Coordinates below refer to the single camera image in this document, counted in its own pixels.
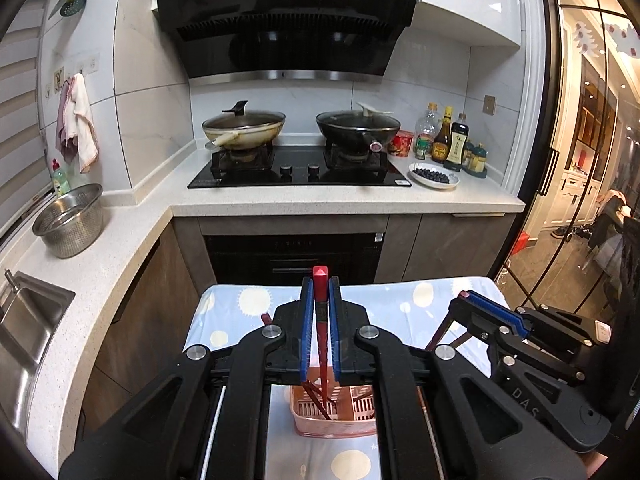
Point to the white plate of berries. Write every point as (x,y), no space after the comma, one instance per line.
(434,176)

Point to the small condiment jar set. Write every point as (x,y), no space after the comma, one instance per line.
(477,159)

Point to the sink soap dispenser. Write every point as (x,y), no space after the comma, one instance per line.
(11,281)

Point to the red bag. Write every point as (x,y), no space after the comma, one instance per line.
(522,242)

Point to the white hanging towel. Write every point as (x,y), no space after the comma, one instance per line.
(84,125)

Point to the beige adhesive wall hook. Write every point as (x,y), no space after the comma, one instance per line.
(59,79)

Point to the pink hanging towel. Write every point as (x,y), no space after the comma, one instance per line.
(64,125)

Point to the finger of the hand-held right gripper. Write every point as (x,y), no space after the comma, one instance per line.
(492,310)
(540,365)

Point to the clear cooking oil bottle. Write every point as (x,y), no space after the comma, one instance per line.
(427,132)

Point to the window blind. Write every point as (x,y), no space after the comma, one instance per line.
(20,110)

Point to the black range hood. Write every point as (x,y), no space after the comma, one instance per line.
(290,20)

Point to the red chopstick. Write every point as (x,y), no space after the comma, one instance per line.
(320,320)

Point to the steel colander bowl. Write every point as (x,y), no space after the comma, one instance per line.
(70,220)

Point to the white wall cabinet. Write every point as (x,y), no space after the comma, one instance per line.
(465,0)

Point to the built-in black oven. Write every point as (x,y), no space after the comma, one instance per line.
(295,260)

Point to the red instant noodle cup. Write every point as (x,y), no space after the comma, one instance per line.
(402,142)

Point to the brown sauce bottle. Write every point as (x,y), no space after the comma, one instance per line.
(442,137)

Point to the pink perforated utensil holder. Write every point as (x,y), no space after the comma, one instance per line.
(345,422)

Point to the blue printed tablecloth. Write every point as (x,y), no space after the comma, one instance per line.
(240,310)

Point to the kitchen counter with cabinets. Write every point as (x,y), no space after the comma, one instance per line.
(300,205)

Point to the beige wok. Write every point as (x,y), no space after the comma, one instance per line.
(245,132)

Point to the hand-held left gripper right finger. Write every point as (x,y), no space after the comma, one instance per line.
(336,330)

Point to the black gas stove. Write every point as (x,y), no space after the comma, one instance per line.
(300,172)

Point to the green dish soap bottle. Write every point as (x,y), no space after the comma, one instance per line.
(60,177)

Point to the glass sliding door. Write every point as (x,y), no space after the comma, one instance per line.
(565,160)

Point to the black wok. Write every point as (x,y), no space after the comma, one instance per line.
(357,132)

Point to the steel kitchen sink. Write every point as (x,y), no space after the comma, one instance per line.
(30,350)

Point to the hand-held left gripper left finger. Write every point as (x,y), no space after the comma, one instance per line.
(306,330)

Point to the dark soy sauce bottle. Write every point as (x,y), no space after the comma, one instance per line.
(457,145)

